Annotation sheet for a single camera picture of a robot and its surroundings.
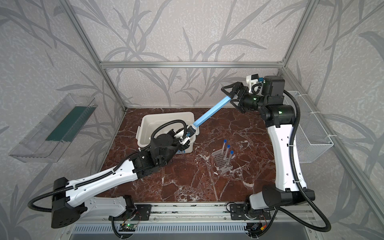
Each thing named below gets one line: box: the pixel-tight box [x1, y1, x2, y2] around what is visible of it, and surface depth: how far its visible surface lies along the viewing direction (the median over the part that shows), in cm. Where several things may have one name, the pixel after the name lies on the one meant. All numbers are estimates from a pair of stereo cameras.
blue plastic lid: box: [193, 95, 232, 128], surface depth 59 cm
